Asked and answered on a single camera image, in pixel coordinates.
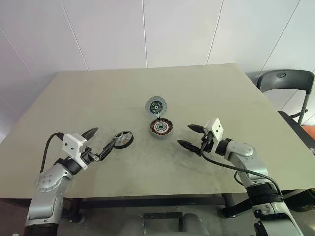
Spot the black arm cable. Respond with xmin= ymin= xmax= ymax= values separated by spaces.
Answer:
xmin=199 ymin=139 xmax=284 ymax=197
xmin=39 ymin=132 xmax=65 ymax=179

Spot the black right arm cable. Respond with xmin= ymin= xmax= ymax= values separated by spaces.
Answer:
xmin=199 ymin=139 xmax=284 ymax=197

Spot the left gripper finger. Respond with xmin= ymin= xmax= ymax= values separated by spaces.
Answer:
xmin=98 ymin=140 xmax=116 ymax=162
xmin=82 ymin=127 xmax=99 ymax=142

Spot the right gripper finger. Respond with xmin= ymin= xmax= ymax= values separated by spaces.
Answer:
xmin=177 ymin=139 xmax=200 ymax=157
xmin=187 ymin=124 xmax=205 ymax=134

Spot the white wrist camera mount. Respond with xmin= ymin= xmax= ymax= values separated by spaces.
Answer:
xmin=62 ymin=133 xmax=89 ymax=170
xmin=203 ymin=118 xmax=224 ymax=153

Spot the black ring motor rotor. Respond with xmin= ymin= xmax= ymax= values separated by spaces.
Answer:
xmin=110 ymin=131 xmax=135 ymax=149

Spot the grey rounded shape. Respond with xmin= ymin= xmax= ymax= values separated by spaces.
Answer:
xmin=181 ymin=213 xmax=210 ymax=236

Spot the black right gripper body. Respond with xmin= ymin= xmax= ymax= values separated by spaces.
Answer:
xmin=199 ymin=131 xmax=215 ymax=154

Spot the copper wound motor stator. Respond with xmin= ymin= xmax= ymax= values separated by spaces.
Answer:
xmin=148 ymin=118 xmax=174 ymax=140

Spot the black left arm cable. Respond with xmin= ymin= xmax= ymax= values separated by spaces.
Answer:
xmin=39 ymin=132 xmax=65 ymax=179

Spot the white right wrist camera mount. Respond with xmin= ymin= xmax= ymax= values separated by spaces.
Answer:
xmin=203 ymin=118 xmax=224 ymax=153

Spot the grey folding chair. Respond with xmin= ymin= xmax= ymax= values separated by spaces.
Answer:
xmin=255 ymin=70 xmax=315 ymax=150

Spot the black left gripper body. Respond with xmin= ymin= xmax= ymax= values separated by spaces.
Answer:
xmin=83 ymin=147 xmax=102 ymax=164

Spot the orange box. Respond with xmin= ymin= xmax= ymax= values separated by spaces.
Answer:
xmin=304 ymin=125 xmax=315 ymax=148

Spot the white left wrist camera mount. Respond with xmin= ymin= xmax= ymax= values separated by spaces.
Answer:
xmin=62 ymin=133 xmax=89 ymax=170

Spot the black table frame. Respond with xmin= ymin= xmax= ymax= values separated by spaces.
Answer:
xmin=60 ymin=189 xmax=315 ymax=221

